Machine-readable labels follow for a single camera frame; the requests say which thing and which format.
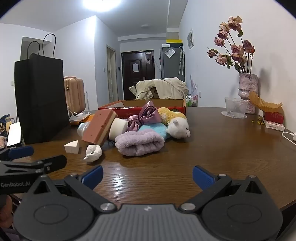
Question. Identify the white small box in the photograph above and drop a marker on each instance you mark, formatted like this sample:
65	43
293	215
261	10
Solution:
274	125

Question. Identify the wall picture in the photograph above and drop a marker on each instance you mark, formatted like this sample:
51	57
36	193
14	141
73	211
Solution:
190	39

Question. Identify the white tissue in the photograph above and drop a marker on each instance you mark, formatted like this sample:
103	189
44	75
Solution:
92	153

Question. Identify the smartphone with lit screen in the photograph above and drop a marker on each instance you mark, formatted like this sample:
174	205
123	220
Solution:
13	134

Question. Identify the person's left hand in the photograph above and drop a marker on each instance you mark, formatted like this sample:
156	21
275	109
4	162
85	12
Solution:
5	208

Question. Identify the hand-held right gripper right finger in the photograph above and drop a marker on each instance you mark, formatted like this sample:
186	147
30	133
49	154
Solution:
203	177

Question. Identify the small shelf with bottles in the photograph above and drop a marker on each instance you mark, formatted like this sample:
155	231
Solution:
191	100

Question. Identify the white paper notice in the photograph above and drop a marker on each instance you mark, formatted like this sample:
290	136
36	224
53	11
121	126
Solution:
135	68

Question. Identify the red small box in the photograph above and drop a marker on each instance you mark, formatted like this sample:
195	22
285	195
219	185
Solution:
274	117

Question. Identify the clear plastic bottle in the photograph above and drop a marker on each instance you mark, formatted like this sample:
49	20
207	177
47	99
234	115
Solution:
82	128

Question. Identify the white folded umbrella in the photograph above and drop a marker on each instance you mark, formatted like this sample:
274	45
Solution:
181	60

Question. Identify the clear plastic saucer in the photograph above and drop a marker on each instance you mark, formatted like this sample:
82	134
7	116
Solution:
233	116

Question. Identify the pink and yellow sponge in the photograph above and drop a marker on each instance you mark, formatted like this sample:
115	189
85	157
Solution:
97	129

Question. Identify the clear plastic bag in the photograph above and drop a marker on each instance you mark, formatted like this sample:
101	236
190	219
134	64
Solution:
169	52

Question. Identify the orange pleated paper liners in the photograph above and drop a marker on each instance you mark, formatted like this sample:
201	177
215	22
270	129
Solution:
263	104

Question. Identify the pink suitcase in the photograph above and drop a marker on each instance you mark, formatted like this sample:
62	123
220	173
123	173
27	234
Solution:
75	92

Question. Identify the beige interior door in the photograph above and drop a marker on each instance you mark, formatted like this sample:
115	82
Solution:
112	74

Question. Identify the pink wall decal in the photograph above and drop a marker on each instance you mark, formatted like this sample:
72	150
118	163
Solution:
193	83

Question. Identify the clear plastic cup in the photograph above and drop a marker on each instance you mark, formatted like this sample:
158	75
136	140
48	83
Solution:
235	106

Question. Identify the white and yellow plush toy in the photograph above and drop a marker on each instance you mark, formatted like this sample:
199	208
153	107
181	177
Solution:
178	127

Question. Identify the pink mottled vase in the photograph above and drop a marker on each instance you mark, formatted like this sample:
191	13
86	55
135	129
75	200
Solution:
248	90

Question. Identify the black paper bag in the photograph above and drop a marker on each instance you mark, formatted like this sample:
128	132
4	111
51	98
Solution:
39	97

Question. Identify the red cardboard box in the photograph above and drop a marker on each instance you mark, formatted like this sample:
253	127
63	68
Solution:
150	103

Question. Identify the purple satin bow scrunchie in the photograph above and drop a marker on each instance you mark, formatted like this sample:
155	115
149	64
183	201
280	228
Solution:
145	113

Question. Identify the brown cardboard carton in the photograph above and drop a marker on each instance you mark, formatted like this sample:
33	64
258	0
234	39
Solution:
155	93

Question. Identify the beige coat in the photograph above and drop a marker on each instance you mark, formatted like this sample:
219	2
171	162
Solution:
166	89

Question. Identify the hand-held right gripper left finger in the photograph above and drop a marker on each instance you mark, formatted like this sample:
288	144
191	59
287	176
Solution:
92	176

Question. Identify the blue fluffy cloth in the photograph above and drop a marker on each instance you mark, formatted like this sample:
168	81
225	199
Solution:
155	128

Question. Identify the bright ceiling light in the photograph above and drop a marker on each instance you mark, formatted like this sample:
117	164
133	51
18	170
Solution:
103	4

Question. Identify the dried pink roses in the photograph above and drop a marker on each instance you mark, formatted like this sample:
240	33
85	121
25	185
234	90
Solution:
235	49

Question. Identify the grey refrigerator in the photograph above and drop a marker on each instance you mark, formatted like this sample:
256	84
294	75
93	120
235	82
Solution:
171	67

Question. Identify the dark blue patterned bag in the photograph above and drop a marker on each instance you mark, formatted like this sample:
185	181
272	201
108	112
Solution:
3	122

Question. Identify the yellow box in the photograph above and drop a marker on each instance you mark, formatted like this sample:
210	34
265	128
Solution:
174	42

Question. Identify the small yellow flower bits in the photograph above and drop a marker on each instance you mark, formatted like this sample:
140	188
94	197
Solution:
259	120

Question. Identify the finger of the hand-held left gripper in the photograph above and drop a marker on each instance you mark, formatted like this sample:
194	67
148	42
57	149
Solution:
22	151
53	162

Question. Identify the dark brown entrance door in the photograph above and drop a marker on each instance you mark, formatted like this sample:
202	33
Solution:
127	81

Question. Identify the white plastic wrapper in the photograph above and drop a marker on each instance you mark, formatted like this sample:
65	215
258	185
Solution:
77	117

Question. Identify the white wedge makeup sponge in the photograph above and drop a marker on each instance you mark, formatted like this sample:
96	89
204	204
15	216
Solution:
72	147

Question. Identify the purple fluffy headband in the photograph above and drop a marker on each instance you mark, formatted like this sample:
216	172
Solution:
138	142

